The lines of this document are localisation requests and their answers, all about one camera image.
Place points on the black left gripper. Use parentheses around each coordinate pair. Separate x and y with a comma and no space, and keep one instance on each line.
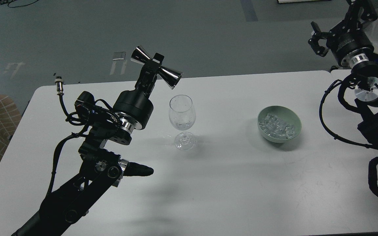
(135,103)

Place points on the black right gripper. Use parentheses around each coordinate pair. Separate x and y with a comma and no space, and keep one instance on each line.
(348,38)

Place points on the steel double jigger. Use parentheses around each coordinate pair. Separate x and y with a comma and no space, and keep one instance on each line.
(170,76)

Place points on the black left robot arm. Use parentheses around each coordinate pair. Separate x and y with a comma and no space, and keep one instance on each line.
(100,168)

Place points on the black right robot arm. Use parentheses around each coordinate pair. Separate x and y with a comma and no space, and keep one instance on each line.
(358,93)

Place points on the clear wine glass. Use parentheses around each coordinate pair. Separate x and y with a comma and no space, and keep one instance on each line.
(182,116)

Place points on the pile of ice cubes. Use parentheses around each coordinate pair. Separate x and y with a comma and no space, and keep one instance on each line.
(277,128)

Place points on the metal floor plate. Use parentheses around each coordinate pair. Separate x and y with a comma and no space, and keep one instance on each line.
(119,56)

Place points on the green ceramic bowl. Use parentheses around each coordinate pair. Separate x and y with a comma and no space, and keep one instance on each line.
(284,113)

